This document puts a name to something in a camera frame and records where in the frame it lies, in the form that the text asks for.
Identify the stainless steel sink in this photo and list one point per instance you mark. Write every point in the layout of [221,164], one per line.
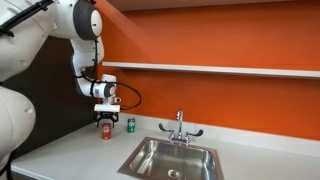
[150,160]

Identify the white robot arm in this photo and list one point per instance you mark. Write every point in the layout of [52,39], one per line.
[20,46]

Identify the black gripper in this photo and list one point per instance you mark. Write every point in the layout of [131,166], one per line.
[106,115]

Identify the orange soda can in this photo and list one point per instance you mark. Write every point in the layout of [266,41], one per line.
[106,131]

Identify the long white wall shelf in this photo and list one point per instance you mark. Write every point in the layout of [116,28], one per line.
[213,69]

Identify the dark wood cabinet panel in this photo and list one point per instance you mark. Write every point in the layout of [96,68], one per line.
[56,100]

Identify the green soda can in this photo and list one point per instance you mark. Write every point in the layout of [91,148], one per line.
[131,125]

